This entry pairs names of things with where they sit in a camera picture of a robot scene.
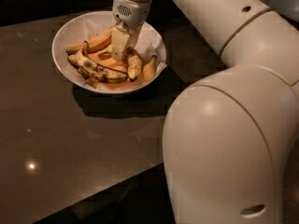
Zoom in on spotted curved banana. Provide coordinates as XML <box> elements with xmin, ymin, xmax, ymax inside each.
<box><xmin>97</xmin><ymin>46</ymin><xmax>143</xmax><ymax>82</ymax></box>

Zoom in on orange top banana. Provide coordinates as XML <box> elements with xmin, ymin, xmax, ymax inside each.
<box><xmin>66</xmin><ymin>27</ymin><xmax>113</xmax><ymax>54</ymax></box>

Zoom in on orange banana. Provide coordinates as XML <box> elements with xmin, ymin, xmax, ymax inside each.
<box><xmin>67</xmin><ymin>53</ymin><xmax>128</xmax><ymax>72</ymax></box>
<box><xmin>86</xmin><ymin>55</ymin><xmax>157</xmax><ymax>91</ymax></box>
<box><xmin>66</xmin><ymin>27</ymin><xmax>113</xmax><ymax>54</ymax></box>

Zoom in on white paper bowl liner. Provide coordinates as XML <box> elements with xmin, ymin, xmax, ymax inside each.
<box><xmin>79</xmin><ymin>15</ymin><xmax>167</xmax><ymax>93</ymax></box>

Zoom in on spotted front banana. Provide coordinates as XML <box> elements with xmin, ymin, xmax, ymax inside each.
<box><xmin>75</xmin><ymin>41</ymin><xmax>128</xmax><ymax>83</ymax></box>

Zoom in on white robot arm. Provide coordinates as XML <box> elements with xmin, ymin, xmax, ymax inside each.
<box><xmin>113</xmin><ymin>0</ymin><xmax>299</xmax><ymax>224</ymax></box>

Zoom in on orange right banana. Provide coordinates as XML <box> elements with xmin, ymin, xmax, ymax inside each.
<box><xmin>86</xmin><ymin>55</ymin><xmax>157</xmax><ymax>91</ymax></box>

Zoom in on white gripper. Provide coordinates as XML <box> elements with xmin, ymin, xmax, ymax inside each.
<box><xmin>111</xmin><ymin>0</ymin><xmax>151</xmax><ymax>61</ymax></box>

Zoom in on orange middle banana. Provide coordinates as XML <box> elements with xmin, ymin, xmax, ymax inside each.
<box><xmin>67</xmin><ymin>53</ymin><xmax>128</xmax><ymax>72</ymax></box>

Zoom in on white bowl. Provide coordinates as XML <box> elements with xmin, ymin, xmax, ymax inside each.
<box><xmin>51</xmin><ymin>10</ymin><xmax>167</xmax><ymax>95</ymax></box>

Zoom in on dark cabinets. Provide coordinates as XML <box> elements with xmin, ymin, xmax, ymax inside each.
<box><xmin>0</xmin><ymin>0</ymin><xmax>112</xmax><ymax>26</ymax></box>

